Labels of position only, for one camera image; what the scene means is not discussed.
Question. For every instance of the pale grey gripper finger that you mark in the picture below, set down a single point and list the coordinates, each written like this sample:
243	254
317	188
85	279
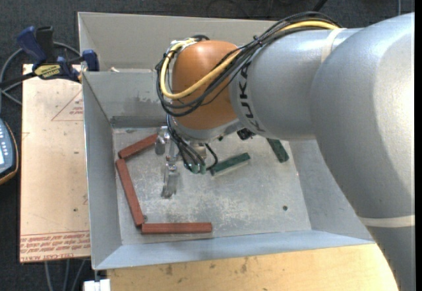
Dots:
170	181
160	146

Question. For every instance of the red-brown flat block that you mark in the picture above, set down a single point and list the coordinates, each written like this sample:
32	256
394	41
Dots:
176	228
129	191
136	147

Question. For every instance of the dark green flat block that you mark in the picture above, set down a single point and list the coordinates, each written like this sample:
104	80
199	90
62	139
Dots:
279	151
230	163

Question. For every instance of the grey metal bin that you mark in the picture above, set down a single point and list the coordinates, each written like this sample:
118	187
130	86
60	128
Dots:
230	197

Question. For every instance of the brown cardboard board, red print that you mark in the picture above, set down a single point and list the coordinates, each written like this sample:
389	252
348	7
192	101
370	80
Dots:
52	167

